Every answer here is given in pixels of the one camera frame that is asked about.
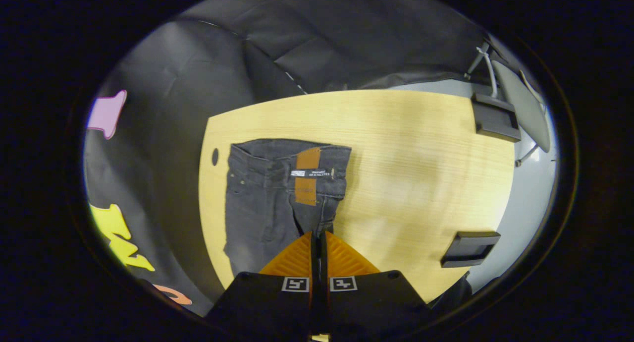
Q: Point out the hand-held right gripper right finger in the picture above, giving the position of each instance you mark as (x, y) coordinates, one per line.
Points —
(371, 302)

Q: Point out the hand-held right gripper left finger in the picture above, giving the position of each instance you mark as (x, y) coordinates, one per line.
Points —
(262, 302)

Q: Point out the dark grey jeans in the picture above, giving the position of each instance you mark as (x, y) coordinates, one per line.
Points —
(257, 208)

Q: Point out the black chair armrest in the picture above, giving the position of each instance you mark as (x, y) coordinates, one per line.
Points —
(470, 248)
(495, 119)

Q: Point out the grey chair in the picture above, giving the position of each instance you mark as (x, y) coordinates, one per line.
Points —
(525, 104)

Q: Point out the black backdrop cloth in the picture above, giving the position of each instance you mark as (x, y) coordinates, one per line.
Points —
(346, 34)

